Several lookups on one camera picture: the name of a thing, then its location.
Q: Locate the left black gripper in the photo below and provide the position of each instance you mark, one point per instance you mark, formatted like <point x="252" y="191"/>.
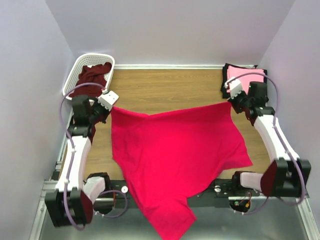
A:
<point x="96" y="103"/>

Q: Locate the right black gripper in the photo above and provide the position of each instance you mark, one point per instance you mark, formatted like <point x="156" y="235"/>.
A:
<point x="233" y="101"/>

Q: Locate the crimson red t shirt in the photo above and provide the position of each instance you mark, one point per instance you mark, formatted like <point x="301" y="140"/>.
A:
<point x="168" y="157"/>

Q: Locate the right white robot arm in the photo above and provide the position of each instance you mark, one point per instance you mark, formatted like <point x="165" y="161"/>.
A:
<point x="287" y="174"/>

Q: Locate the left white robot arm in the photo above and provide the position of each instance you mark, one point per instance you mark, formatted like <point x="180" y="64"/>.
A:
<point x="72" y="201"/>

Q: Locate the folded black t shirt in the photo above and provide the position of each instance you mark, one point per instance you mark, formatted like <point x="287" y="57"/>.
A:
<point x="230" y="70"/>

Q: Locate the dark maroon t shirt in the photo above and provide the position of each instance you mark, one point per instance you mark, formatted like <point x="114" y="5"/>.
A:
<point x="94" y="74"/>

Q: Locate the white plastic laundry basket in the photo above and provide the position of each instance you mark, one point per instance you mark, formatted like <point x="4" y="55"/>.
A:
<point x="89" y="60"/>

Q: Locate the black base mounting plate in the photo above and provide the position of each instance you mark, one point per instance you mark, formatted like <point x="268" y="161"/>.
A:
<point x="219" y="194"/>

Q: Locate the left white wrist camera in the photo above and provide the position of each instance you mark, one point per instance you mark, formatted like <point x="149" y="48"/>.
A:
<point x="108" y="99"/>

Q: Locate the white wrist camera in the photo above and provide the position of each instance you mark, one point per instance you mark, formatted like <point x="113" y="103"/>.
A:
<point x="234" y="87"/>
<point x="108" y="99"/>

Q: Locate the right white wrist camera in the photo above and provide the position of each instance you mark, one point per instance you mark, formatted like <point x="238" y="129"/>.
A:
<point x="234" y="87"/>

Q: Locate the aluminium frame rail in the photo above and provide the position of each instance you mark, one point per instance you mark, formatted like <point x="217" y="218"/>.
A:
<point x="49" y="185"/>

